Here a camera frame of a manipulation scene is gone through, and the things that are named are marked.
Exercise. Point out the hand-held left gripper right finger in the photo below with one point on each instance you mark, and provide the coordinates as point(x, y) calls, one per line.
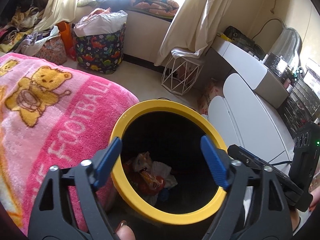
point(215, 162)

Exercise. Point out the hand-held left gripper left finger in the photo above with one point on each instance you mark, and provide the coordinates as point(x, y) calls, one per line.
point(110, 157)

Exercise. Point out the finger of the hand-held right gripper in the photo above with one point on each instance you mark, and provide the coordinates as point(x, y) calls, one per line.
point(250, 158)

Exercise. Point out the orange snack wrapper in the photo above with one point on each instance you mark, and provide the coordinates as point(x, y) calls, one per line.
point(152, 178)

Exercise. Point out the red foil wrapper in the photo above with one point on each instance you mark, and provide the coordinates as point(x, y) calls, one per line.
point(146, 190)

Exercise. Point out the blue green snack bag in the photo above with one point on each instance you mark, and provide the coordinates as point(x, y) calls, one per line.
point(163, 196)

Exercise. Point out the yellow rimmed trash bin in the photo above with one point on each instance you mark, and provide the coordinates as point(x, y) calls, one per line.
point(162, 103)

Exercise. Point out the person's left hand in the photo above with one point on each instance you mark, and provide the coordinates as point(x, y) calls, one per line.
point(126, 233)

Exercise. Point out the white drawer cabinet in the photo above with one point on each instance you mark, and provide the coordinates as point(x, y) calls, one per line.
point(250, 120)

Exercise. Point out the pink printed blanket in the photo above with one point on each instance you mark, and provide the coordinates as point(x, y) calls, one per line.
point(62, 130)

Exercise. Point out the clear acrylic organizer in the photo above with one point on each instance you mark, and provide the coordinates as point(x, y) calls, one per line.
point(300, 97)

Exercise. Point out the white vanity desk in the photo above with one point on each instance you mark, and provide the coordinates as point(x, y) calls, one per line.
point(250, 67)

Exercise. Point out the dinosaur print fabric basket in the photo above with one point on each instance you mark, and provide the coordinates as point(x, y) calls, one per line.
point(100, 52)

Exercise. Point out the white cloth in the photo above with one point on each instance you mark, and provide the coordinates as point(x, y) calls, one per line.
point(182, 52)

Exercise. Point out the vanity mirror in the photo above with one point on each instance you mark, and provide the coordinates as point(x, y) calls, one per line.
point(285, 45)

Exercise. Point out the floral fabric bag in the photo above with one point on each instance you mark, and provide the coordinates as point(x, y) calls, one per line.
point(52, 50)

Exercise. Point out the black bag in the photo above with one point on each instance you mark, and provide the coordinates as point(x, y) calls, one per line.
point(237, 36)

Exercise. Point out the yellow box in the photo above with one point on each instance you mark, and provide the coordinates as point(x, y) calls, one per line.
point(223, 37)

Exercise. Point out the orange bag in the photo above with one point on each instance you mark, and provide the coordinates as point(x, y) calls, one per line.
point(66, 37)

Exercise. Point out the grey white clothes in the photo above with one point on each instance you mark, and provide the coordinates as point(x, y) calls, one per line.
point(35, 41)

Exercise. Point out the orange pink cloth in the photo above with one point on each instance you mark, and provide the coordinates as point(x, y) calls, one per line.
point(98, 12)

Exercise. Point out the cream curtain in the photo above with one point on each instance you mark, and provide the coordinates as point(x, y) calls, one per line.
point(60, 5)
point(200, 17)

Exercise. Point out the yellow leopard print blanket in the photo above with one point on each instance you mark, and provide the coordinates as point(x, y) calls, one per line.
point(10, 40)

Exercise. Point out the dark jacket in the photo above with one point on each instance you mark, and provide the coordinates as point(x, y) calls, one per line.
point(112, 1)

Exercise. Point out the light green cloth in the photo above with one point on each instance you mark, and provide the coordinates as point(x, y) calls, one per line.
point(86, 1)

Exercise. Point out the orange patterned quilt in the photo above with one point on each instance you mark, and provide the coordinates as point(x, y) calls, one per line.
point(155, 3)

